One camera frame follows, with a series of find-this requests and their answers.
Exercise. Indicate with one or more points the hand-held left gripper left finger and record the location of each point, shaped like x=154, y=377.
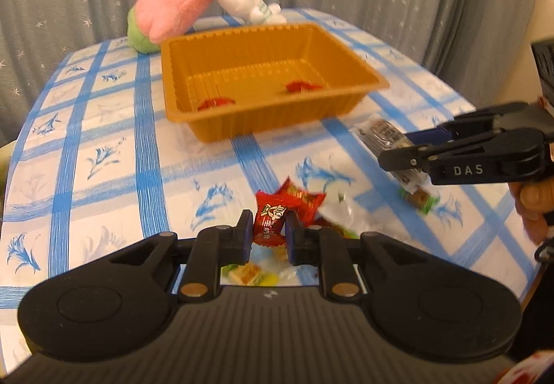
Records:
x=246, y=237

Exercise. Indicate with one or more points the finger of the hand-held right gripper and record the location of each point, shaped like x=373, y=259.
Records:
x=433, y=134
x=404, y=158

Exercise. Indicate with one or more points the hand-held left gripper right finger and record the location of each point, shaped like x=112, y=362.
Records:
x=291, y=241

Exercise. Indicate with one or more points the red candy packet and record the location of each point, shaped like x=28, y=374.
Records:
x=269, y=222
x=303, y=86
x=216, y=102
x=305, y=202

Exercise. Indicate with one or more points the dark snack packet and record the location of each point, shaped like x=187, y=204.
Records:
x=385, y=134

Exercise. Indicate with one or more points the orange plastic tray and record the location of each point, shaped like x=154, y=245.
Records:
x=259, y=77

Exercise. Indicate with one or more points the person's right hand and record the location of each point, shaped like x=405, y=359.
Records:
x=534, y=198

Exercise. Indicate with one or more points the yellow green wafer snack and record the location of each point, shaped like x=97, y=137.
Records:
x=244, y=273

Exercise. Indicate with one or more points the black box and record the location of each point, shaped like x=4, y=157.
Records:
x=544, y=68

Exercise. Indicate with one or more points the blue checked tablecloth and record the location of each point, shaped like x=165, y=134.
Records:
x=108, y=172

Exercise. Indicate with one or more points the red white patterned clothing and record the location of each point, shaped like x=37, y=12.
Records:
x=528, y=371

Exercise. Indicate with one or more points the pink plush toy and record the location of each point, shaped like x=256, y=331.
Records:
x=169, y=7

